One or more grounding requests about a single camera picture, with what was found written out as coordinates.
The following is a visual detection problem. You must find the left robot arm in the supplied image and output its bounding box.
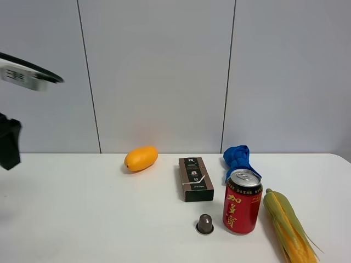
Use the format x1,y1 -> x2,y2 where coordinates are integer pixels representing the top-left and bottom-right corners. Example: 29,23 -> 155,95
1,53 -> 64,170

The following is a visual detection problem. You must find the corn cob with husk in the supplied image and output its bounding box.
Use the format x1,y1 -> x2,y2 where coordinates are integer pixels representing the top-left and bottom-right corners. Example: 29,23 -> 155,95
263,188 -> 319,262

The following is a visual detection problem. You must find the yellow mango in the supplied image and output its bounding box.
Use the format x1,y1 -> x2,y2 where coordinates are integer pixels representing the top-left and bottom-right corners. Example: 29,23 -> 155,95
124,146 -> 158,172

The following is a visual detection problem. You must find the brown coffee capsule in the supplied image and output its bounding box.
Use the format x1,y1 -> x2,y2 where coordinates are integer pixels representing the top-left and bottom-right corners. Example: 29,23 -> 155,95
195,214 -> 214,235

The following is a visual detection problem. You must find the dark coffee capsule box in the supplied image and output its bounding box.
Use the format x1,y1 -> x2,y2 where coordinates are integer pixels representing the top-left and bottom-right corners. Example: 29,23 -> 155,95
179,157 -> 214,202

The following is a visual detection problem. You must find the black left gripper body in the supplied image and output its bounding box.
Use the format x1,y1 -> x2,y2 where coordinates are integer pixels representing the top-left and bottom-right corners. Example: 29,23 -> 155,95
0,113 -> 22,170

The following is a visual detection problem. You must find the blue rolled cloth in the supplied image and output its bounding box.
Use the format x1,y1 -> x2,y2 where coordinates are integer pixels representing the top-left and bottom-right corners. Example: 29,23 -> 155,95
223,145 -> 262,188

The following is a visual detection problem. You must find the red drink can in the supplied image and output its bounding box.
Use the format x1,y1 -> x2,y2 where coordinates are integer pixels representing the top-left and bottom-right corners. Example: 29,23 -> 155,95
223,169 -> 263,235

